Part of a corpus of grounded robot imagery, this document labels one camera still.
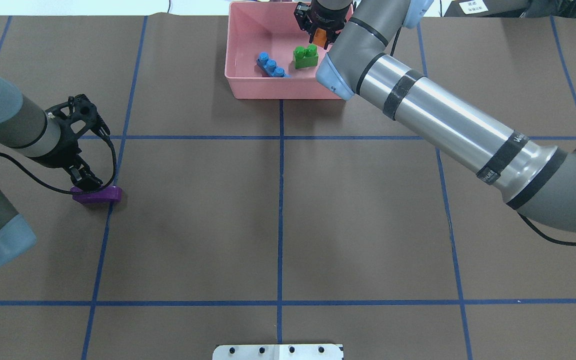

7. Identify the pink plastic box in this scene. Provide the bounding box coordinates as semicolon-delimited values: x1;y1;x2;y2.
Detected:
224;1;340;100

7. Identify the orange toy block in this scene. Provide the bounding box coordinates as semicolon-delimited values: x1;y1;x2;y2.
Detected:
310;27;329;50

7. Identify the long blue toy block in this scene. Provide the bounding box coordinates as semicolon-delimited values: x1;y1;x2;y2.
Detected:
256;52;290;78

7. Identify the green toy block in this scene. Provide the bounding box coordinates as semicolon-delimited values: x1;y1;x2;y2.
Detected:
292;43;319;70

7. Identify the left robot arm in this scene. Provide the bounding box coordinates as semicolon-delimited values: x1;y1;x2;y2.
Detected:
0;76;122;268

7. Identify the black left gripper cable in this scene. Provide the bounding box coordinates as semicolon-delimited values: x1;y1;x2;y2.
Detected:
0;127;118;196

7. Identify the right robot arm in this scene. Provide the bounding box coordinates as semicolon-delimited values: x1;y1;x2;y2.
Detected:
294;0;576;247

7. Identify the white camera stand pillar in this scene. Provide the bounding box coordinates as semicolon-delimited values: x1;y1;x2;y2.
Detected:
212;343;345;360

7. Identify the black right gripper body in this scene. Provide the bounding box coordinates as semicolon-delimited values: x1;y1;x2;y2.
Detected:
294;1;354;44

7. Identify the purple toy block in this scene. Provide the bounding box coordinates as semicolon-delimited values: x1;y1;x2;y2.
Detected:
70;186;123;205

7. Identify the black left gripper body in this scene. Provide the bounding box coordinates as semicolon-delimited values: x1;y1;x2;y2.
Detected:
43;94;111;171

